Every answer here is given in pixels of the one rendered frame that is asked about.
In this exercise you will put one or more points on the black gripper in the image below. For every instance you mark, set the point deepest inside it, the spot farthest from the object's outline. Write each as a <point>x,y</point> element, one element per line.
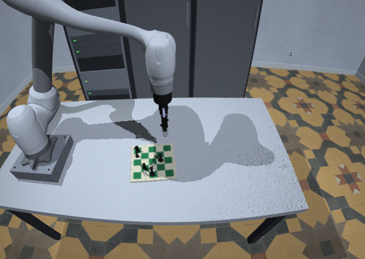
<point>163,101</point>

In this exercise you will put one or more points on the green and white chessboard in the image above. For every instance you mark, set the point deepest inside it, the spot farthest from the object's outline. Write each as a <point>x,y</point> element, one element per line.
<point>149,154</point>

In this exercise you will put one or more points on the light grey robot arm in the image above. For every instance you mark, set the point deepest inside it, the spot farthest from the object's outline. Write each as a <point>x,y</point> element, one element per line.
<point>28,124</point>

